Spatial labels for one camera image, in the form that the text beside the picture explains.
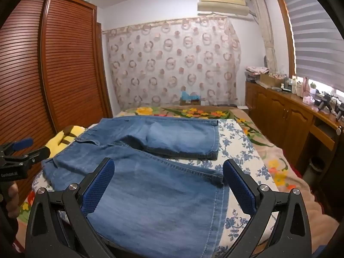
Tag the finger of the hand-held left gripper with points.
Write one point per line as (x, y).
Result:
(32, 156)
(22, 143)

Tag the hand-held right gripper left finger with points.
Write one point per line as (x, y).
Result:
(98, 188)

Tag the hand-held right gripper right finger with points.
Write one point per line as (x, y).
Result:
(239, 188)

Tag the blue denim pants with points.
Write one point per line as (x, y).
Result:
(147, 193)

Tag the person's left hand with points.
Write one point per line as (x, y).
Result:
(13, 197)

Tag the yellow plush toy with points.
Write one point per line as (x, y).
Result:
(57, 142)

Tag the grey waste bin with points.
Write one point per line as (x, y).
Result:
(317, 166)

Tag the white router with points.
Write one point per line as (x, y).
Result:
(242, 107)

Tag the wooden side cabinet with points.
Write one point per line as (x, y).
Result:
(282, 113)

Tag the flower print blanket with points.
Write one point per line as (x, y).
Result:
(193, 112)

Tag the wooden louvered wardrobe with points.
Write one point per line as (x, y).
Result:
(67, 59)

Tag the small cardboard box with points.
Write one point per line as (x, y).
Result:
(191, 102)

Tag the blue plastic bag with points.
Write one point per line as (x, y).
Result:
(189, 96)

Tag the open cardboard box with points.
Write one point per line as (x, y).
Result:
(270, 79)

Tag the folded floral cloth stack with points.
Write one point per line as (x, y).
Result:
(256, 70)

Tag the pink bottle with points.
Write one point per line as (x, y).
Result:
(306, 87)

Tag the spare black gripper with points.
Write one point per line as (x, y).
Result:
(325, 102)

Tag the circle pattern sheer curtain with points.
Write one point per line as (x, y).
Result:
(174, 59)

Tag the beige tied curtain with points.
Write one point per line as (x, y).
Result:
(266, 32)

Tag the grey striped window blind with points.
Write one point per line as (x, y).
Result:
(314, 32)

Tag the beige air conditioner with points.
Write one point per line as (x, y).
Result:
(223, 5)

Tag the wooden window frame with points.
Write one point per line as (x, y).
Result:
(285, 27)

